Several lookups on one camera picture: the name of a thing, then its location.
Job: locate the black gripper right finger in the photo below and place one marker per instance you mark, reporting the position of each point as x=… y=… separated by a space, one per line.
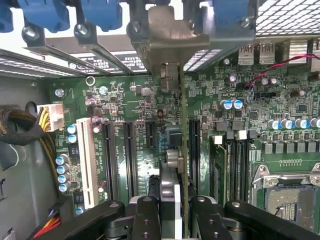
x=207 y=220

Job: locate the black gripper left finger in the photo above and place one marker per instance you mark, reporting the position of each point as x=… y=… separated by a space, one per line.
x=147 y=220

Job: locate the green RAM stick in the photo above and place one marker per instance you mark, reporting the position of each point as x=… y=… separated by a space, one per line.
x=220 y=170

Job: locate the black RAM slot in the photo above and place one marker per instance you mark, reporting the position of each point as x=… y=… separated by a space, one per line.
x=239 y=170
x=246 y=162
x=231 y=170

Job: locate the long black expansion slot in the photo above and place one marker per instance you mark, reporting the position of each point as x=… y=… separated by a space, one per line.
x=111 y=160
x=130 y=155
x=195 y=150

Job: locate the CPU socket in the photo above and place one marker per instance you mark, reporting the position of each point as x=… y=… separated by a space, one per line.
x=287 y=207

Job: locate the short black expansion slot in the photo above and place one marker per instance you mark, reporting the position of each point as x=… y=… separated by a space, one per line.
x=151 y=133

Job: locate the blue expansion slot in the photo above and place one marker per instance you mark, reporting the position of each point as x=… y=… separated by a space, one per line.
x=173 y=136

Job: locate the white expansion slot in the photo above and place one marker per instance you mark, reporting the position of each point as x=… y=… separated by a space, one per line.
x=86 y=155

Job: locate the green motherboard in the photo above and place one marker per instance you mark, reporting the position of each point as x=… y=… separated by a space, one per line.
x=207 y=82

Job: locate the white power connector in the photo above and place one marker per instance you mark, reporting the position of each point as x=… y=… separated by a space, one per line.
x=56 y=112

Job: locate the metal slot cover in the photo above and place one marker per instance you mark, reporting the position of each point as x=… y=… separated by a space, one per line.
x=140 y=50
x=86 y=37
x=32 y=40

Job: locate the silver USB port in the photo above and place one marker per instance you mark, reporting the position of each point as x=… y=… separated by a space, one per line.
x=248 y=53
x=267 y=53

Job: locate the silver metal port housing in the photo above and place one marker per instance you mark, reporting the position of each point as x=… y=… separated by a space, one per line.
x=298 y=51
x=316 y=55

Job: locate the open PC case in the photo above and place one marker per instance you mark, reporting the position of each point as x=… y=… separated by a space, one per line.
x=287 y=15

